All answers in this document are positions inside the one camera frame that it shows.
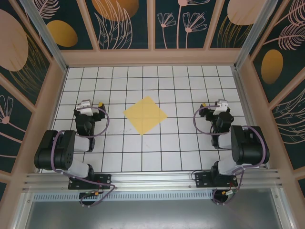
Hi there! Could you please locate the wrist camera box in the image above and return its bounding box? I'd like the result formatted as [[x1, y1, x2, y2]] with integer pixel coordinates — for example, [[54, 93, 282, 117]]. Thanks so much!
[[213, 99, 229, 116], [77, 100, 94, 115]]

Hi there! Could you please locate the slotted grey cable duct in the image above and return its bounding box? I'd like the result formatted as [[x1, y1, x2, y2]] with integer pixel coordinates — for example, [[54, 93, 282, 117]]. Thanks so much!
[[32, 192, 275, 201]]

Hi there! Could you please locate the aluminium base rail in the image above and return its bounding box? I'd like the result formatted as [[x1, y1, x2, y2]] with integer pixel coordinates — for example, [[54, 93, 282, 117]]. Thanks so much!
[[22, 169, 285, 191]]

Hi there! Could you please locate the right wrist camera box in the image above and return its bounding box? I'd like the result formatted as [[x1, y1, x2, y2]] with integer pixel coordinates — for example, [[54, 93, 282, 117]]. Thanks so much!
[[213, 99, 229, 116]]

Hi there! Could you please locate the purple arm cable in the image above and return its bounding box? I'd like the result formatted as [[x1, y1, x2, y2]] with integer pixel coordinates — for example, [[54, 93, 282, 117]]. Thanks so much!
[[193, 104, 269, 206], [51, 106, 117, 208]]

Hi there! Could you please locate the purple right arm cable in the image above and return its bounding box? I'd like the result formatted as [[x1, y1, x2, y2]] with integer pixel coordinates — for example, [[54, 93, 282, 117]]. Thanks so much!
[[193, 104, 269, 206]]

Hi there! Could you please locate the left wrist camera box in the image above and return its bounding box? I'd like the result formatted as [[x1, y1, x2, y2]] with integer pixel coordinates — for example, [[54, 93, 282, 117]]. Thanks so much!
[[77, 100, 94, 115]]

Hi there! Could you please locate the aluminium corner post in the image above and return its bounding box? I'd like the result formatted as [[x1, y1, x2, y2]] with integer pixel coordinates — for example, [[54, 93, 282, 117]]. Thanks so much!
[[234, 0, 278, 70], [20, 0, 69, 72]]

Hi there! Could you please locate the yellow square paper sheet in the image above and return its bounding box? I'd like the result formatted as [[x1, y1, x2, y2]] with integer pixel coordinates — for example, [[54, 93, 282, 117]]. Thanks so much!
[[123, 96, 168, 136]]

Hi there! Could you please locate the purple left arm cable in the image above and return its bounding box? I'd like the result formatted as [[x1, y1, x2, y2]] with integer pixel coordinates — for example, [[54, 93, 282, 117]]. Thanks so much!
[[51, 106, 117, 208]]

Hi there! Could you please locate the grey metal panel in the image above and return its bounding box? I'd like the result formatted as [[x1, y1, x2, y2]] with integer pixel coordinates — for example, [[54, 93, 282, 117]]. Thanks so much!
[[22, 200, 284, 229]]

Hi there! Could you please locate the aluminium side rail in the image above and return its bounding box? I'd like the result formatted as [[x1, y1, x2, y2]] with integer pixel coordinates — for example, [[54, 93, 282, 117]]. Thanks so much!
[[232, 68, 270, 170]]

